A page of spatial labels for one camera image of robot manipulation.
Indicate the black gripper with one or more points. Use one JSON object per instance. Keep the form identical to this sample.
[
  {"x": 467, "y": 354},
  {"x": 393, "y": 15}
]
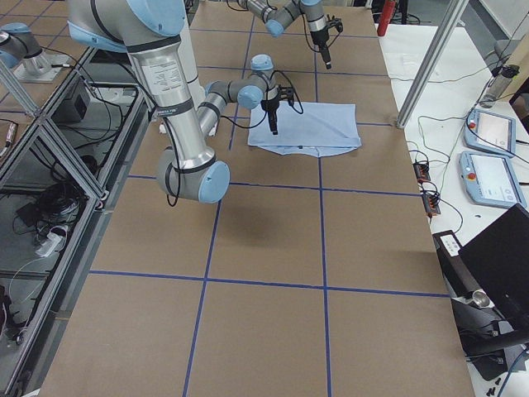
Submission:
[
  {"x": 269, "y": 106},
  {"x": 321, "y": 40}
]

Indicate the light blue t-shirt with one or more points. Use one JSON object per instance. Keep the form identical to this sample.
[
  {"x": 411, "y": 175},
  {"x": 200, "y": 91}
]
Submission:
[{"x": 323, "y": 129}]

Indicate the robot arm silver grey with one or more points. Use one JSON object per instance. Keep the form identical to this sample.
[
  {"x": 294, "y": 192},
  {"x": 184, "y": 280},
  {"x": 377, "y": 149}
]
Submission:
[
  {"x": 278, "y": 19},
  {"x": 149, "y": 32}
]

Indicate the second grey robot base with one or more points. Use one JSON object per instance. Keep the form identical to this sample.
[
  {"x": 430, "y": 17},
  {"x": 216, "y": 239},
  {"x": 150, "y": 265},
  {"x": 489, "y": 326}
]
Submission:
[{"x": 21, "y": 51}]

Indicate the red fire extinguisher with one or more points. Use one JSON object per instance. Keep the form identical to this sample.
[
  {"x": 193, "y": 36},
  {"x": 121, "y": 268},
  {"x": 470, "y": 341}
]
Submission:
[{"x": 385, "y": 17}]

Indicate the orange black connector board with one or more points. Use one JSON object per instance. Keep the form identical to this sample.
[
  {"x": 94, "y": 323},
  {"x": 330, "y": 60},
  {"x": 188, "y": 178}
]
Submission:
[{"x": 421, "y": 170}]

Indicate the far blue teach pendant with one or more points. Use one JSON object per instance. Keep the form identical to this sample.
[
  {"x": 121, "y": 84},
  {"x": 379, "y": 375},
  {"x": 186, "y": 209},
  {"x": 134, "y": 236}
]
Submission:
[{"x": 490, "y": 132}]

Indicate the blue teach pendant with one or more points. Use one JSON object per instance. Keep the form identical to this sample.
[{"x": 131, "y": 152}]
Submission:
[
  {"x": 490, "y": 180},
  {"x": 490, "y": 132}
]

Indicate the clear water bottle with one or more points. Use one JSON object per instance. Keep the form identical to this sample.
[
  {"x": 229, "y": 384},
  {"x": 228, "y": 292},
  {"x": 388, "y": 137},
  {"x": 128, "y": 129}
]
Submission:
[{"x": 502, "y": 77}]

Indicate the near blue teach pendant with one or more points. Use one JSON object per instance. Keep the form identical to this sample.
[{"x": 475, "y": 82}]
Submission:
[{"x": 490, "y": 180}]

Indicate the white power strip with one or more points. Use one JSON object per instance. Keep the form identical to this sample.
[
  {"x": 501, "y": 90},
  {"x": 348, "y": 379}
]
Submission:
[{"x": 53, "y": 243}]

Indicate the aluminium frame post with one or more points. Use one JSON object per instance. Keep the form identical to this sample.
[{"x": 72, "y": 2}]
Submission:
[{"x": 439, "y": 41}]

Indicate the aluminium frame rack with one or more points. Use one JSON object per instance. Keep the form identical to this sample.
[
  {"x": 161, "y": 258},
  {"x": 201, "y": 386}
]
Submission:
[{"x": 63, "y": 175}]

